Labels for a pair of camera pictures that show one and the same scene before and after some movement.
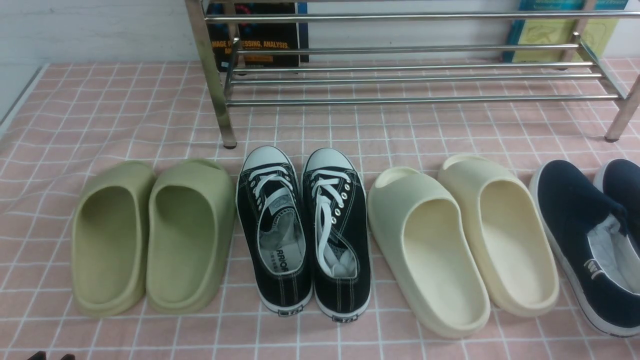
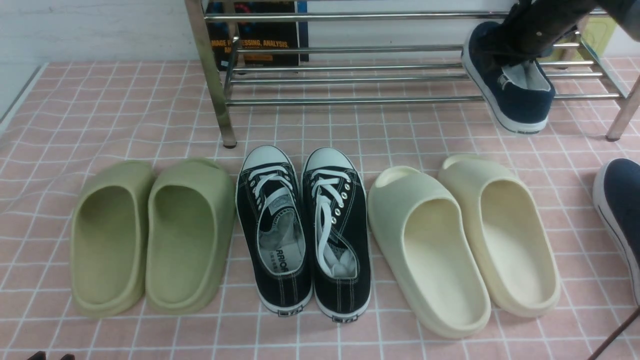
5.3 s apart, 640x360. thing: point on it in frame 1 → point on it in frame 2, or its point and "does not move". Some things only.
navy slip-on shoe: x=620 y=179 does not move
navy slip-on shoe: x=586 y=229 → x=520 y=95
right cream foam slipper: x=509 y=233 does not move
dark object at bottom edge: x=41 y=355 does not move
